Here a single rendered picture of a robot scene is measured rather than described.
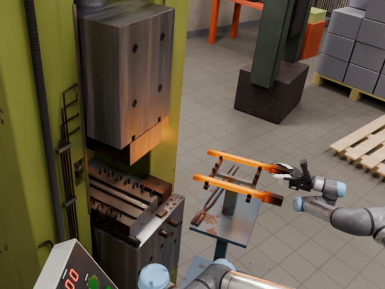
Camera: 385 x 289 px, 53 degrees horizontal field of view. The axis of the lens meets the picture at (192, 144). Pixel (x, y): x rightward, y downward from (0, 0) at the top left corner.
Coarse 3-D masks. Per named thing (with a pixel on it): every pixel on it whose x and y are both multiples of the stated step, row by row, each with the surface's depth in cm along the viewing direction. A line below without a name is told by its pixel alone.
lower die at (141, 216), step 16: (96, 176) 172; (96, 192) 163; (112, 192) 162; (128, 192) 163; (144, 192) 165; (112, 208) 157; (128, 208) 156; (144, 208) 156; (112, 224) 154; (128, 224) 150
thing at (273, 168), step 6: (210, 150) 206; (216, 150) 207; (216, 156) 205; (228, 156) 203; (234, 156) 204; (240, 162) 202; (246, 162) 201; (252, 162) 200; (258, 162) 201; (264, 168) 199; (270, 168) 197; (276, 168) 197; (282, 168) 198
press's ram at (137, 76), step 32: (128, 0) 129; (96, 32) 108; (128, 32) 108; (160, 32) 123; (96, 64) 113; (128, 64) 113; (160, 64) 129; (96, 96) 119; (128, 96) 118; (160, 96) 137; (96, 128) 126; (128, 128) 125
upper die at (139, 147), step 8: (152, 128) 139; (160, 128) 145; (144, 136) 136; (152, 136) 141; (160, 136) 147; (88, 144) 139; (96, 144) 137; (104, 144) 135; (128, 144) 129; (136, 144) 133; (144, 144) 138; (152, 144) 144; (96, 152) 139; (104, 152) 137; (112, 152) 135; (120, 152) 133; (128, 152) 131; (136, 152) 134; (144, 152) 140; (120, 160) 135; (128, 160) 132; (136, 160) 136
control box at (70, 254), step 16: (64, 256) 108; (80, 256) 113; (48, 272) 105; (64, 272) 104; (80, 272) 110; (96, 272) 117; (48, 288) 100; (64, 288) 102; (80, 288) 108; (112, 288) 122
